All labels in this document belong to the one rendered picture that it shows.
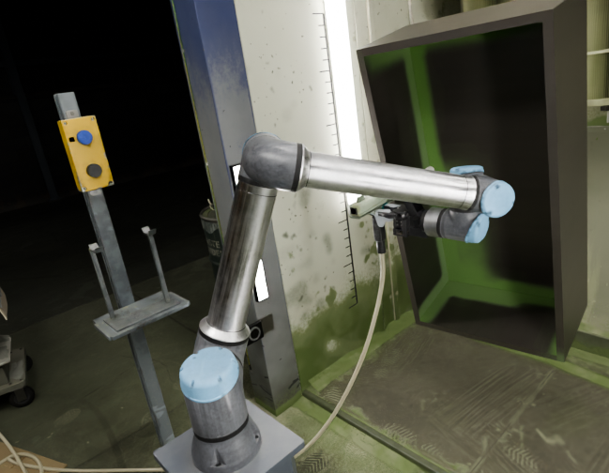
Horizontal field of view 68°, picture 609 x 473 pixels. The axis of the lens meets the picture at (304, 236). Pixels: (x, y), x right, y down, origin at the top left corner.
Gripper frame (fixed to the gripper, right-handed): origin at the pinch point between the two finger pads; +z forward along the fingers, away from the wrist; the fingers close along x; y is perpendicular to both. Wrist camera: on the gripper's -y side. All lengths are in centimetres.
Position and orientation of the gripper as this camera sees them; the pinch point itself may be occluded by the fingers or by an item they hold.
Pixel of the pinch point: (374, 207)
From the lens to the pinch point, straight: 154.3
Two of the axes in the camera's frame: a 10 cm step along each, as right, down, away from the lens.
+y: 1.6, 9.1, 3.8
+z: -7.2, -1.5, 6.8
